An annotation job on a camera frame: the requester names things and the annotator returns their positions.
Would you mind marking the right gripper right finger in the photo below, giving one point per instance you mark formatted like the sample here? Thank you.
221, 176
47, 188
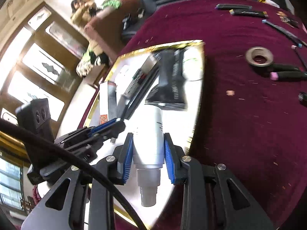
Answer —
173, 156

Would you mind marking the black tape roll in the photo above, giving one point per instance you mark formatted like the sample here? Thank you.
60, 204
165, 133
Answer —
259, 57

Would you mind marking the brown armchair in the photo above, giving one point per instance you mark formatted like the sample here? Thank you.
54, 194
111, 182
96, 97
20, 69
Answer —
106, 27

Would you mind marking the black marker pink cap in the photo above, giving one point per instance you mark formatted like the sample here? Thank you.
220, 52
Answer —
288, 76

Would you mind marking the black marker gold cap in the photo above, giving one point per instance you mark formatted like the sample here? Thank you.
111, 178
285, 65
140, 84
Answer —
248, 13

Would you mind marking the black camera module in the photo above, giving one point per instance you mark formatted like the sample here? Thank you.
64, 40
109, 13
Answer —
35, 117

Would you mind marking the person in beige coat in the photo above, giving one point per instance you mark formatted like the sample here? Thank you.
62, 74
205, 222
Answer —
82, 13

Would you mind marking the black marker teal cap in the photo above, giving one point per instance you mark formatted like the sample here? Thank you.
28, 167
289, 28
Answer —
299, 43

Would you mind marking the thin black pen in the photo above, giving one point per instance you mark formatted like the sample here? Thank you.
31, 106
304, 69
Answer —
232, 6

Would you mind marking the white gold-rimmed storage box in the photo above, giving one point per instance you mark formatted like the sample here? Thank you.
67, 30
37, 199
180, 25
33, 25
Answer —
179, 124

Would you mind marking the white cosmetic tube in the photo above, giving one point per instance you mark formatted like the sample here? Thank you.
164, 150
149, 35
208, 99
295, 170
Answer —
148, 153

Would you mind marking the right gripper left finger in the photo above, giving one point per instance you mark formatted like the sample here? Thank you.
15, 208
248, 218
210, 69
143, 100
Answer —
124, 157

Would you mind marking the burgundy bedspread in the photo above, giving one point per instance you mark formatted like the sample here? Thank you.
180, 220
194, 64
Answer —
254, 125

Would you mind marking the grey white carton box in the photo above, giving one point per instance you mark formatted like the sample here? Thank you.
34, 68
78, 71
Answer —
107, 101

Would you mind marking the black gold lipstick tube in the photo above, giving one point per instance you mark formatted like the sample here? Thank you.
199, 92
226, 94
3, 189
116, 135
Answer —
302, 97

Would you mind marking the key bunch black fob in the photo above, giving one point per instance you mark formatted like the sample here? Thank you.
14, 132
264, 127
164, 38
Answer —
288, 20

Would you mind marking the white green medicine bottle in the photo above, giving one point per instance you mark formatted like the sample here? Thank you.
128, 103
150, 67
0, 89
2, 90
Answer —
192, 64

